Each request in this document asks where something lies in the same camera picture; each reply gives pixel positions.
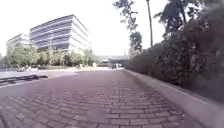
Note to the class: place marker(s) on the grey asphalt road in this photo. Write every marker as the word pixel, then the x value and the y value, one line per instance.
pixel 30 74

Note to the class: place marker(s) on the grey concrete kerb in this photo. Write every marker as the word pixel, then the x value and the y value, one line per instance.
pixel 186 97

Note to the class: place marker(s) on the red brick path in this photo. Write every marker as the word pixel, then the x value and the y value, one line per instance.
pixel 100 100

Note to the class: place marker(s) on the dark green hedge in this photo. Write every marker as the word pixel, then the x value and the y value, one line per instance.
pixel 180 56

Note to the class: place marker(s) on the large dark tree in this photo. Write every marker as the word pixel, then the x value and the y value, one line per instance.
pixel 180 13

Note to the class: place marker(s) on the tall thin tree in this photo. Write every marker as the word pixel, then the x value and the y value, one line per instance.
pixel 135 36

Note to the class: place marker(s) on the row of green trees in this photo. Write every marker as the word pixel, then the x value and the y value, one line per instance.
pixel 40 56

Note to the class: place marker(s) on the low flat-roofed building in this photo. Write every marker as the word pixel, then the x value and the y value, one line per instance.
pixel 111 60

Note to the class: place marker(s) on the large glass office building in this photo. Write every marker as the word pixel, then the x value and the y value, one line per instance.
pixel 60 33

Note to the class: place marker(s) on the smaller glass office building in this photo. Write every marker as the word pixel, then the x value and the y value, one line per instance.
pixel 18 39

